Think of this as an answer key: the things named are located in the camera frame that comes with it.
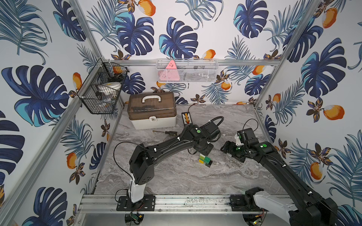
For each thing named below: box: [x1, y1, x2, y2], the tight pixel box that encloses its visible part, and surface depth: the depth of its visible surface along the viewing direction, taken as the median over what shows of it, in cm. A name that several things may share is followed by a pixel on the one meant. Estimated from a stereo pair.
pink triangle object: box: [159, 59, 181, 82], surface depth 92 cm
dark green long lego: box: [199, 155, 212, 165], surface depth 87 cm
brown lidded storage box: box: [127, 91, 177, 130], surface depth 97 cm
